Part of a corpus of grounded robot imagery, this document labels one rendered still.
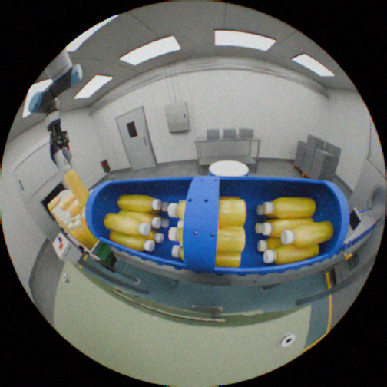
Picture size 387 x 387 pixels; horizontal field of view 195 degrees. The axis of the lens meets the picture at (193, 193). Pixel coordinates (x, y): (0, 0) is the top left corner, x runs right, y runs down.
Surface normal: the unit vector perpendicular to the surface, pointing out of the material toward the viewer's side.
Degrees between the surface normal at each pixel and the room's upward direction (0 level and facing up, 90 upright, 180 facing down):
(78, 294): 5
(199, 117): 90
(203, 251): 61
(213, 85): 90
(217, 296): 0
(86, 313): 5
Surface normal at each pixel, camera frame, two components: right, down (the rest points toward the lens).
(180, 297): -0.13, -0.80
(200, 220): -0.23, -0.29
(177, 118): -0.14, 0.60
